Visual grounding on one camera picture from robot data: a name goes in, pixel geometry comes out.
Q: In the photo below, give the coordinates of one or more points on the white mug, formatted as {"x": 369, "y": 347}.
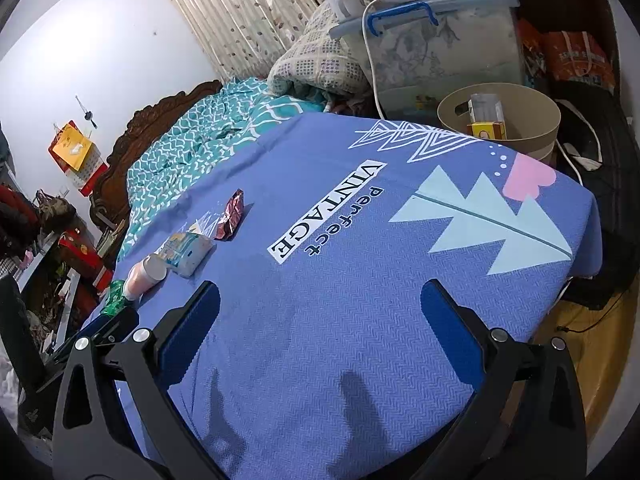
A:
{"x": 345, "y": 2}

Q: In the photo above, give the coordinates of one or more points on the red white wall hanging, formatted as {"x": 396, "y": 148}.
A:
{"x": 87, "y": 177}

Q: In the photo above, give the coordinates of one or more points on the hanging keys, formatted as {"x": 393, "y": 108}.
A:
{"x": 87, "y": 112}

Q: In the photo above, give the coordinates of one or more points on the beige leaf curtain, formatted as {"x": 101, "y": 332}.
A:
{"x": 250, "y": 10}

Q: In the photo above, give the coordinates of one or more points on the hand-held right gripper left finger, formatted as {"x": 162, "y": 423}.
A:
{"x": 192, "y": 330}

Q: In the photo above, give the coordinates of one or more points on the orange wall bag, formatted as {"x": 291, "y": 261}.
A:
{"x": 70, "y": 147}

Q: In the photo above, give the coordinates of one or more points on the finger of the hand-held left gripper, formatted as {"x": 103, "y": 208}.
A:
{"x": 112, "y": 325}

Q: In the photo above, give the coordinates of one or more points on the teal patterned bedsheet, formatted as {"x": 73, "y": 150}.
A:
{"x": 200, "y": 140}

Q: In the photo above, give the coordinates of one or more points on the beige round bin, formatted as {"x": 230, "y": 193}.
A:
{"x": 532, "y": 125}

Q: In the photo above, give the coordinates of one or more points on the small plastic drink bottle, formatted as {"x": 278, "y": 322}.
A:
{"x": 145, "y": 277}

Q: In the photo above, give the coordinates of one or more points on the red gift box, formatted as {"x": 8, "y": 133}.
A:
{"x": 82, "y": 257}

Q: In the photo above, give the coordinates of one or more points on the brown handbag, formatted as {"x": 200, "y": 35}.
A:
{"x": 55, "y": 210}

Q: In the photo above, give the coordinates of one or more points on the white carton box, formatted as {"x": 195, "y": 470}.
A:
{"x": 485, "y": 107}

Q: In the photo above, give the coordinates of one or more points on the green foil packet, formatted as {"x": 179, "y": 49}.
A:
{"x": 114, "y": 300}

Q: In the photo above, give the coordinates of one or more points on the cluttered shelf unit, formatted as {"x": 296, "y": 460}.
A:
{"x": 45, "y": 280}

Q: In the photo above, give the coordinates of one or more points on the orange printed bag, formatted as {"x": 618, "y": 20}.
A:
{"x": 531, "y": 55}
{"x": 580, "y": 60}

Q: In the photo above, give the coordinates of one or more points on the tissue pack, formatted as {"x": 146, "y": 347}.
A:
{"x": 190, "y": 256}

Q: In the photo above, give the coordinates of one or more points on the clear plastic storage box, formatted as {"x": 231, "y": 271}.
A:
{"x": 450, "y": 55}

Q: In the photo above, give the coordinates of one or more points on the red foil wrapper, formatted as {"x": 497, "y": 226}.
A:
{"x": 229, "y": 215}

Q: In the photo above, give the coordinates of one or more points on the carved wooden headboard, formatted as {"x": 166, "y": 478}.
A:
{"x": 135, "y": 135}

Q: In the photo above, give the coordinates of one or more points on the blue printed blanket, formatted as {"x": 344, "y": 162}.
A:
{"x": 350, "y": 285}

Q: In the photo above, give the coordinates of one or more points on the black bag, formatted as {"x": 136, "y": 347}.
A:
{"x": 605, "y": 175}

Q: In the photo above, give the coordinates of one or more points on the folded checked quilt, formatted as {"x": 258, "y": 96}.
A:
{"x": 320, "y": 60}

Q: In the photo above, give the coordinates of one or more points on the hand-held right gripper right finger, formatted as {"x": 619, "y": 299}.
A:
{"x": 450, "y": 332}

